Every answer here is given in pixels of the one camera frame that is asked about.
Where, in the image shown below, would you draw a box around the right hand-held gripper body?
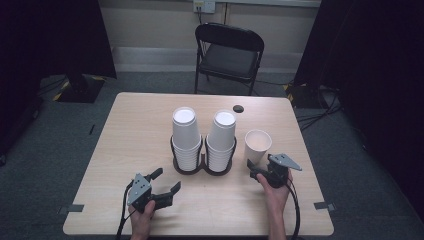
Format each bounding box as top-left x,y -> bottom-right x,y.
250,153 -> 303,189

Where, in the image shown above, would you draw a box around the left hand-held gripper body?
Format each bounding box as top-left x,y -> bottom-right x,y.
126,173 -> 175,214

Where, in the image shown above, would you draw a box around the white paper cup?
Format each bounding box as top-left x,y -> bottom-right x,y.
244,129 -> 273,168

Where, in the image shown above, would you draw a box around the black double cup holder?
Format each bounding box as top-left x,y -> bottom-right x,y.
169,133 -> 238,177

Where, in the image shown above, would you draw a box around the stack of white cups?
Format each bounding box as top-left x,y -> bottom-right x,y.
205,109 -> 238,173
171,106 -> 203,173

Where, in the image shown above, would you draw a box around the person's right hand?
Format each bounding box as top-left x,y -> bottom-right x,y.
256,169 -> 294,214

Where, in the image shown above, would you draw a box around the person's left hand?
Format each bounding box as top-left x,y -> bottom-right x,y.
129,199 -> 157,234

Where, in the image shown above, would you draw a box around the grey tape strip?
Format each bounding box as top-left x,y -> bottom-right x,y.
58,203 -> 85,215
313,201 -> 337,213

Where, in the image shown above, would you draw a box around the black stand base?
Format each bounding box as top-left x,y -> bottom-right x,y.
284,82 -> 329,110
53,73 -> 106,104

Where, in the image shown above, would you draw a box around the black folding chair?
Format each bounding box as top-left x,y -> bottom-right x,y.
194,22 -> 266,97

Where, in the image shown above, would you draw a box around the black curtain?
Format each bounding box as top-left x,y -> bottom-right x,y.
0,0 -> 118,164
293,0 -> 424,221

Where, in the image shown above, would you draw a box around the left hand-held gripper black cable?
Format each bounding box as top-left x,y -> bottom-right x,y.
115,181 -> 135,240

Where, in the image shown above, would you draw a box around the hand-held gripper black cable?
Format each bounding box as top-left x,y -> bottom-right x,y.
115,181 -> 135,240
284,179 -> 302,240

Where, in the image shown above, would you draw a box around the right hand-held gripper black cable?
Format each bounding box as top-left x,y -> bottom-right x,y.
284,179 -> 302,240

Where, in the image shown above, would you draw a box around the black floor cables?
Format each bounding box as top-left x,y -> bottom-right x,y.
295,85 -> 344,132

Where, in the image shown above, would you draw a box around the white wall outlet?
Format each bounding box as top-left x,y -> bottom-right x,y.
193,0 -> 217,15

